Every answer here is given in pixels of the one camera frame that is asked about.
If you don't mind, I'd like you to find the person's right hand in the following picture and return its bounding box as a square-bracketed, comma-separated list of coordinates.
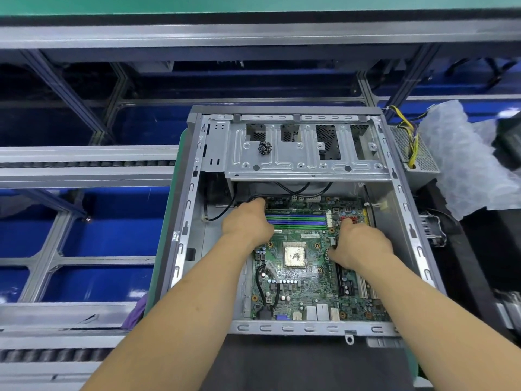
[327, 217, 397, 274]

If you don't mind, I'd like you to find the person's left hand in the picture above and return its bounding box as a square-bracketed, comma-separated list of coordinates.
[220, 198, 275, 251]

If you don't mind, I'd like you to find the green RAM stick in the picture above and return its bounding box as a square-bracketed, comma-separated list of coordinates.
[264, 206, 333, 220]

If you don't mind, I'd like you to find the small gold CPU chip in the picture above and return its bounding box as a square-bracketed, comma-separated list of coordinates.
[282, 245, 309, 268]

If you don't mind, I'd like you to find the green motherboard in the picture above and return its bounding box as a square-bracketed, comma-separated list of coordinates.
[248, 201, 385, 323]

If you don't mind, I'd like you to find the metal heatsink cooler fan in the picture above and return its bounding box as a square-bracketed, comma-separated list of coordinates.
[418, 209, 449, 248]

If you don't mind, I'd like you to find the black and silver computer case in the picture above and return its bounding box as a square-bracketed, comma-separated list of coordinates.
[155, 105, 447, 349]

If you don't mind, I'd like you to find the grey power supply unit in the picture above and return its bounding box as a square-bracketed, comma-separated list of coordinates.
[386, 105, 441, 192]

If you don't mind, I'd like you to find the person's left forearm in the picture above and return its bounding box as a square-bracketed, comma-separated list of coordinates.
[81, 237, 258, 391]

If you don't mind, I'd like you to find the person's right forearm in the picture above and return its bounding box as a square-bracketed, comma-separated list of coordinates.
[361, 253, 521, 391]

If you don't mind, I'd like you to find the white bubble wrap bag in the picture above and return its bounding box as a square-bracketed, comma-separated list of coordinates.
[417, 100, 521, 222]

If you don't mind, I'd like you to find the small purple object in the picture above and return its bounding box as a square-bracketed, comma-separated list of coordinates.
[122, 294, 151, 329]

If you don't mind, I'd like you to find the green conveyor belt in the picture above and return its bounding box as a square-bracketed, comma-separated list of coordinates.
[0, 0, 521, 20]

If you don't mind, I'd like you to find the aluminium roller conveyor rail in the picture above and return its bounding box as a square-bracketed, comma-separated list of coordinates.
[0, 146, 184, 191]

